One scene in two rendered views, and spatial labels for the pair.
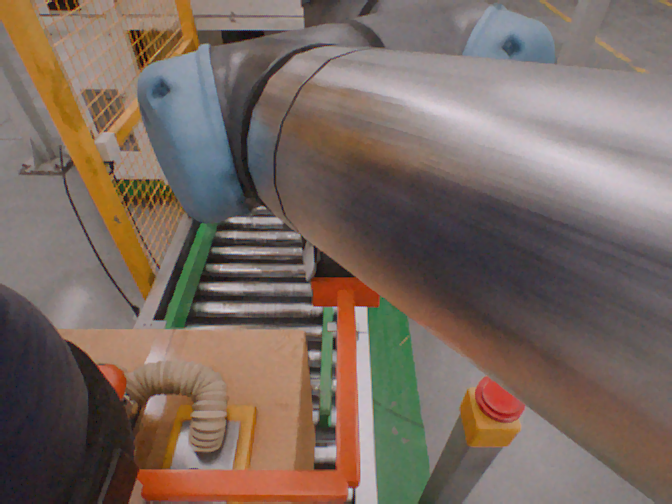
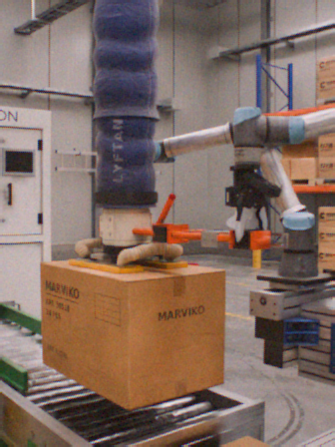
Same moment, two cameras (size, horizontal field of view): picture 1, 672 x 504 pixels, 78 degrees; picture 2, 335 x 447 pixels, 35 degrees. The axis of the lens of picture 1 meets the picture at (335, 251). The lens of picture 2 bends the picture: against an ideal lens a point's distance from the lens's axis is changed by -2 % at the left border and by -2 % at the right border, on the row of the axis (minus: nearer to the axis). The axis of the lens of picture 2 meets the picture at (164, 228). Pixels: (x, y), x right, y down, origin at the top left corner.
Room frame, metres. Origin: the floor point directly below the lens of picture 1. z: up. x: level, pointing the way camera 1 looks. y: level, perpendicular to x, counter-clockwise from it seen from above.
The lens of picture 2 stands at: (-1.54, 1.36, 1.31)
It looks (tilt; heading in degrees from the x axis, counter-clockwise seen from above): 3 degrees down; 321
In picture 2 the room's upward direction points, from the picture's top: straight up
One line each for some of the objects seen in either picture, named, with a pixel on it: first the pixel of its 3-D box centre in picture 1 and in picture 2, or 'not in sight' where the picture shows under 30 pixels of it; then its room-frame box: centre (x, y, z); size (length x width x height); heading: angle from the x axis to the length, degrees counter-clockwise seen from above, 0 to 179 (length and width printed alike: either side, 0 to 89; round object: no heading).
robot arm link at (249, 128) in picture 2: not in sight; (248, 128); (-0.51, 0.25, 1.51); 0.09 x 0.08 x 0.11; 52
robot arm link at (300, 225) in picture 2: not in sight; (298, 230); (-0.26, -0.30, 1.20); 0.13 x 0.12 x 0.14; 126
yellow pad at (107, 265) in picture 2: not in sight; (104, 260); (0.07, 0.34, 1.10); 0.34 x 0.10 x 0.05; 0
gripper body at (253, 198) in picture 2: not in sight; (245, 187); (-0.50, 0.25, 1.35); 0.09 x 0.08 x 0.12; 0
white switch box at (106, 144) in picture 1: (107, 146); not in sight; (1.03, 0.64, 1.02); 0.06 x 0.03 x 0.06; 179
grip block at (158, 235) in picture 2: not in sight; (169, 232); (-0.18, 0.25, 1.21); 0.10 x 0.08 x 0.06; 90
